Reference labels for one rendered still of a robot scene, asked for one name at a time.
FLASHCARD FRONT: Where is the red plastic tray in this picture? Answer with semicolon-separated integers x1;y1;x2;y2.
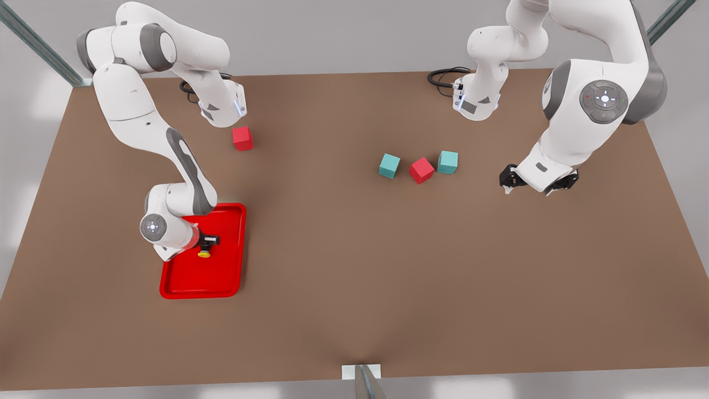
160;203;247;300

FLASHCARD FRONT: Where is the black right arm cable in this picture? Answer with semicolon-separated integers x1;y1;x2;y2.
179;71;234;104

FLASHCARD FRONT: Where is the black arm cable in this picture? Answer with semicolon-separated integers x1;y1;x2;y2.
427;66;472;99
179;71;234;104

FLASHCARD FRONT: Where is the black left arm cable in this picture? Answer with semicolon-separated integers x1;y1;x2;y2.
427;66;472;99

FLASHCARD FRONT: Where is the silver frame post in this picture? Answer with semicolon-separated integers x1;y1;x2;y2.
646;0;697;46
0;0;93;88
341;364;389;399

